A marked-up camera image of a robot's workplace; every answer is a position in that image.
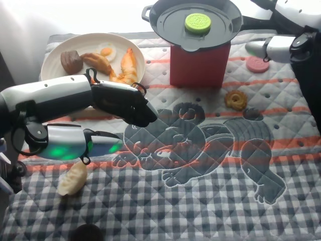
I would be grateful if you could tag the toy fried egg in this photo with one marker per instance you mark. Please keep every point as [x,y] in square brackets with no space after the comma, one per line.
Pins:
[107,51]

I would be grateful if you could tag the brown round disc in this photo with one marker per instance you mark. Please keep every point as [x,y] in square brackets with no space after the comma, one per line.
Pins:
[87,233]

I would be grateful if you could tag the yellow flower biscuit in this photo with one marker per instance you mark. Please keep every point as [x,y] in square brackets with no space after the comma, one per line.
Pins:
[229,100]

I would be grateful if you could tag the green round disc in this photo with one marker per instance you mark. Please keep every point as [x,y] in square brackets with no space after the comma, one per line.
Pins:
[198,23]

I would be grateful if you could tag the quilt with bear print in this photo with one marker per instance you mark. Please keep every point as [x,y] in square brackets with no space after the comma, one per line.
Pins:
[190,200]

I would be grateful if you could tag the pink foam block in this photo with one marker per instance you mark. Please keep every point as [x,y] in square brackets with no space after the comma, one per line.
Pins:
[200,67]

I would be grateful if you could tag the brown toy meat chunk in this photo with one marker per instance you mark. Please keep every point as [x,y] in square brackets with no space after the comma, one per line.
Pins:
[71,62]

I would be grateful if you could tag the pale toy dumpling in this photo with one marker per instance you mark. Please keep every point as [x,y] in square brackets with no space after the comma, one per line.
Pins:
[71,182]

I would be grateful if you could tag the cream round plate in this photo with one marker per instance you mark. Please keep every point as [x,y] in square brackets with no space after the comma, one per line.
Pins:
[75,42]

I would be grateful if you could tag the orange toy shrimp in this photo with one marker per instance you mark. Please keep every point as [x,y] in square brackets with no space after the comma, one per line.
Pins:
[128,65]

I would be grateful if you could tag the golden toy pastry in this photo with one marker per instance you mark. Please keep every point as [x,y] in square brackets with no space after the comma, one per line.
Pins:
[97,62]

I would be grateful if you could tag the pink round disc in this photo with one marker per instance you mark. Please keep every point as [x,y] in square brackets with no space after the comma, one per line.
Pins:
[255,66]

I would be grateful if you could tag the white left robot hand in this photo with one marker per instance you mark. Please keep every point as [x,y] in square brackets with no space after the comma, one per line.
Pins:
[50,98]

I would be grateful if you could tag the black frying pan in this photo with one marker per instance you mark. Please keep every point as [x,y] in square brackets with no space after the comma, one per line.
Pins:
[165,25]

